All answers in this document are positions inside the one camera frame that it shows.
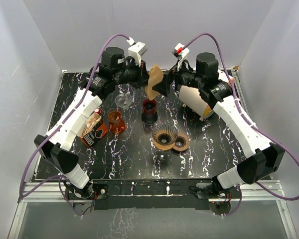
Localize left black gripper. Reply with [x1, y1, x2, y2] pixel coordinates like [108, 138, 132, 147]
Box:
[114, 58, 154, 90]

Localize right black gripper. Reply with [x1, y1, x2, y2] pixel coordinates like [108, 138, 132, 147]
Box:
[152, 59, 204, 98]

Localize brown paper coffee filter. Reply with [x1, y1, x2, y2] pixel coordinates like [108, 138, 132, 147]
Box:
[145, 64, 163, 101]

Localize orange coffee filter box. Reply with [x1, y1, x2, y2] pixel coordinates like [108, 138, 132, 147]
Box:
[77, 113, 108, 148]

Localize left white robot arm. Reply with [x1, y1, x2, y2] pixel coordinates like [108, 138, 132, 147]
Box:
[34, 42, 149, 199]

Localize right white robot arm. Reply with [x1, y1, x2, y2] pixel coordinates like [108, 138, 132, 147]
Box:
[148, 52, 285, 198]

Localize white orange coffee grinder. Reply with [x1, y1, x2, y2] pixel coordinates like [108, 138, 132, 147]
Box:
[178, 69, 235, 121]

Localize clear ribbed glass dripper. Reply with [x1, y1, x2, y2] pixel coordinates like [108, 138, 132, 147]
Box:
[115, 93, 133, 111]

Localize red black dripper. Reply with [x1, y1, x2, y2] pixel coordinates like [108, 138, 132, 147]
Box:
[142, 99, 158, 124]

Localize red white small bottle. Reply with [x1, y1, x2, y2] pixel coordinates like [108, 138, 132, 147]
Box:
[94, 108, 101, 115]

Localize orange glass carafe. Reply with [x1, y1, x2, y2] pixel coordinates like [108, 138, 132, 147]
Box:
[108, 111, 126, 134]

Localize clear glass server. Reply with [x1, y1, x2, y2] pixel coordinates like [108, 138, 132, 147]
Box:
[153, 149, 172, 162]

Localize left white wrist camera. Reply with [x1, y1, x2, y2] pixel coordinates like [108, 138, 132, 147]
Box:
[128, 41, 147, 66]

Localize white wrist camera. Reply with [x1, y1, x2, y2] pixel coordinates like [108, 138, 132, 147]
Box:
[172, 43, 190, 71]
[128, 41, 147, 66]

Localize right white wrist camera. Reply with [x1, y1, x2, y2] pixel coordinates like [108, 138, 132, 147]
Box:
[172, 43, 190, 71]

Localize dark brown wooden ring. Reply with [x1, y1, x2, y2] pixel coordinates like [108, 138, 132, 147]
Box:
[173, 133, 190, 152]

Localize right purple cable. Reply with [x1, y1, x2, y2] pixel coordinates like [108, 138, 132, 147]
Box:
[176, 32, 299, 217]

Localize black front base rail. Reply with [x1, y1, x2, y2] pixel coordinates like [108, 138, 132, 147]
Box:
[64, 178, 242, 211]

